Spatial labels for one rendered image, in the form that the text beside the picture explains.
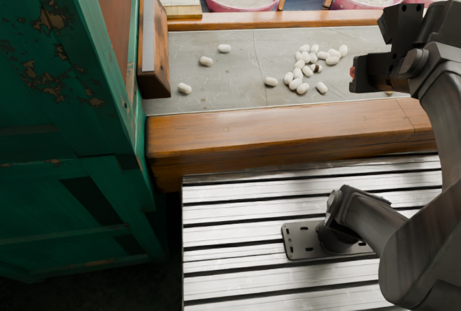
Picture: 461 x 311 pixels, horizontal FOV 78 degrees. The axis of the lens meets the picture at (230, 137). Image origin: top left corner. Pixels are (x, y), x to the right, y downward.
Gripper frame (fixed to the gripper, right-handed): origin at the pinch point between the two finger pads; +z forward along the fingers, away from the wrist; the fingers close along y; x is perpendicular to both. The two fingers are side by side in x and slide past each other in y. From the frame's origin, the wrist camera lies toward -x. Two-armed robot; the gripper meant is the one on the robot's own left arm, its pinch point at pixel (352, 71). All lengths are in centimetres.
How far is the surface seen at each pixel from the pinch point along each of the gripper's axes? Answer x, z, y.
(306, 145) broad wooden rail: 14.8, -1.1, 10.3
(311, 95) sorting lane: 6.1, 10.8, 3.9
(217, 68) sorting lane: -1.4, 19.5, 26.1
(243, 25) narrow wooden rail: -12.7, 30.7, 16.5
